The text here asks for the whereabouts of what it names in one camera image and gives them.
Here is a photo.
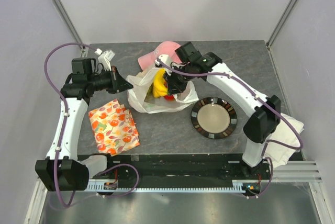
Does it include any white folded towel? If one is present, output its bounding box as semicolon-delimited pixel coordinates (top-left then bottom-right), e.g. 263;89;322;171
264;113;304;168

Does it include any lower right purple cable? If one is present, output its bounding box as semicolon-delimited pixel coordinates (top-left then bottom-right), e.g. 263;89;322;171
243;155;275;200

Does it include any fake banana bunch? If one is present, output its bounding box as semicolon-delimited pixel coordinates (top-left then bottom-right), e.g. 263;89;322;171
152;68;168;98

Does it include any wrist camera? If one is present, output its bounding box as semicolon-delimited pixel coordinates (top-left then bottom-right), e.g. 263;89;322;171
154;54;172;72
95;49;115;71

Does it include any white plastic bag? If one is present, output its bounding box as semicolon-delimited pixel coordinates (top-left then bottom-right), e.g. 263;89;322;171
126;68;198;114

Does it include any left aluminium frame post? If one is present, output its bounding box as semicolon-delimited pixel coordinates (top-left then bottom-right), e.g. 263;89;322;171
51;0;83;43

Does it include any dark striped ceramic plate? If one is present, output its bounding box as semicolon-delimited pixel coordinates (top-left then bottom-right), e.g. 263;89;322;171
191;97;238;140

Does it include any pink baseball cap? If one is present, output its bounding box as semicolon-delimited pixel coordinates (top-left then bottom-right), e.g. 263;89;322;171
138;41;182;71

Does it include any right aluminium frame post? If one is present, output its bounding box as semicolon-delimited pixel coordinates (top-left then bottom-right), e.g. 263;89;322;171
266;0;299;49

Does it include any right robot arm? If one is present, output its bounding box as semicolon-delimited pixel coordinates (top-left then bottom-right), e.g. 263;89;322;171
163;42;281;179

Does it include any aluminium frame post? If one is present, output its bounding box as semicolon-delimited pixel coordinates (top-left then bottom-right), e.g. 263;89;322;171
51;0;83;43
266;0;299;49

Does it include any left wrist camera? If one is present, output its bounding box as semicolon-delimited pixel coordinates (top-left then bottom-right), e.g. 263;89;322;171
95;49;115;71

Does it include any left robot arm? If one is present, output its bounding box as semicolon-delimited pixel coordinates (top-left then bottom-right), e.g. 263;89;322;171
35;57;133;192

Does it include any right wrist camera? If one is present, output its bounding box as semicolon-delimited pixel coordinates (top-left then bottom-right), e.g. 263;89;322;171
154;54;172;72

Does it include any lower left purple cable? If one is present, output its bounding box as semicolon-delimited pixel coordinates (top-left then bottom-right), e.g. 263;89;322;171
96;163;141;198

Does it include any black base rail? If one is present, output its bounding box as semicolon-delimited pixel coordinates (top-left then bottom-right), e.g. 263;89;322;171
105;154;271;184

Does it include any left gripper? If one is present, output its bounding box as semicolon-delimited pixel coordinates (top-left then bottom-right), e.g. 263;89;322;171
88;66;133;94

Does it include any floral orange cloth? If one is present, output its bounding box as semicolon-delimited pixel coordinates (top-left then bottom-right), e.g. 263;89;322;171
88;99;140;156

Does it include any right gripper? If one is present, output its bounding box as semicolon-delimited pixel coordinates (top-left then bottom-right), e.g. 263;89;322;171
163;63;194;95

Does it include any fake red tomato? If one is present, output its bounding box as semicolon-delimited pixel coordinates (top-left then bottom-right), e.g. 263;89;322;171
164;95;175;101

